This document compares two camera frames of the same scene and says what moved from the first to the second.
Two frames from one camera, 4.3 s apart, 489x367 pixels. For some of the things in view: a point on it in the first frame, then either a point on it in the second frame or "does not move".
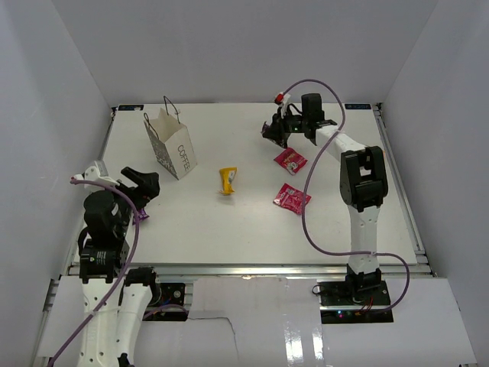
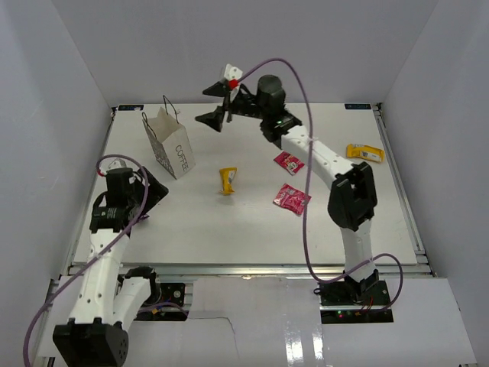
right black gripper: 277,130 to 220,89
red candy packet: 290,159 does not move
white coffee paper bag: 171,140 does not move
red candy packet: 291,198 does not move
